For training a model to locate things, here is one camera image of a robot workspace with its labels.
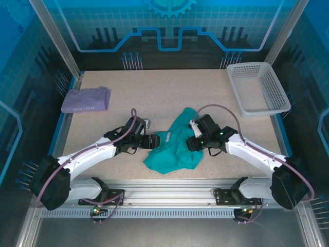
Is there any slotted grey cable duct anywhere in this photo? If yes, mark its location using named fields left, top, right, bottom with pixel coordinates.
left=40, top=207, right=236, bottom=219

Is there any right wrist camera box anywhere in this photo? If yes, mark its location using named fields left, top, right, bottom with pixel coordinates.
left=189, top=117, right=202, bottom=137

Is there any white perforated plastic basket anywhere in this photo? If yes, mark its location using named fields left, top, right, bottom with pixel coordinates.
left=226, top=61, right=293, bottom=118

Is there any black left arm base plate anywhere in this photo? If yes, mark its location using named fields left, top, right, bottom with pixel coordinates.
left=78, top=189, right=126, bottom=206

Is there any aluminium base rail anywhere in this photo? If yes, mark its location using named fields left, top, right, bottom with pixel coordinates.
left=33, top=179, right=308, bottom=208

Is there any aluminium frame post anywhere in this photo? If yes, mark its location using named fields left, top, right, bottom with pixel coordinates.
left=264, top=0, right=310, bottom=65
left=27, top=0, right=85, bottom=79

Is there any folded purple t-shirt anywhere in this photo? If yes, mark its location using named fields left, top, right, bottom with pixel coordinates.
left=61, top=86, right=112, bottom=114

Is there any teal t-shirt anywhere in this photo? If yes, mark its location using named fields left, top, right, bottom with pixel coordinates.
left=143, top=107, right=205, bottom=175

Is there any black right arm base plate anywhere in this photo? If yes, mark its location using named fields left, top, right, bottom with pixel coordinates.
left=213, top=189, right=262, bottom=206

